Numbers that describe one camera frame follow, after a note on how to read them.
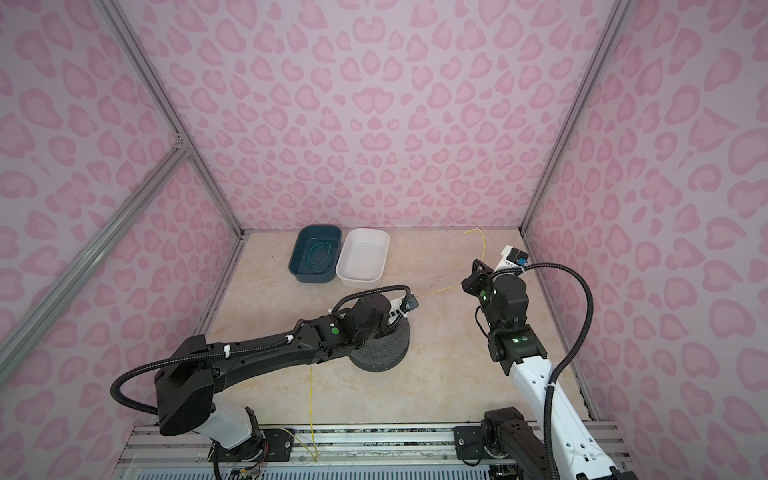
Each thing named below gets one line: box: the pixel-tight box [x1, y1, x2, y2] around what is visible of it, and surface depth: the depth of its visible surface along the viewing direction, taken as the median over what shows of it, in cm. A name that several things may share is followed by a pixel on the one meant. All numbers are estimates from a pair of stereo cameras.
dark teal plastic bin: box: [288, 225, 342, 283], surface depth 112 cm
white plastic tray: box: [336, 228, 391, 289], surface depth 112 cm
